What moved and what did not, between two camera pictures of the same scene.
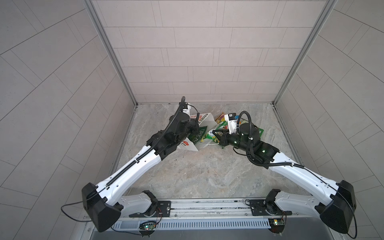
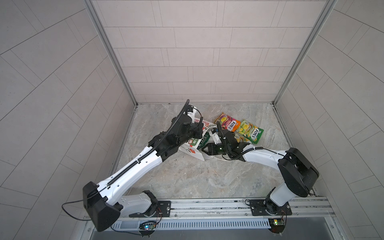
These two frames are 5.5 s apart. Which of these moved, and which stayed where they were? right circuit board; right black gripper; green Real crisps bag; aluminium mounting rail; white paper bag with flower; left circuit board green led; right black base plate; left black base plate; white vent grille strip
Moved: green Real crisps bag; right black gripper; white paper bag with flower
Stayed: white vent grille strip; left black base plate; left circuit board green led; right black base plate; aluminium mounting rail; right circuit board
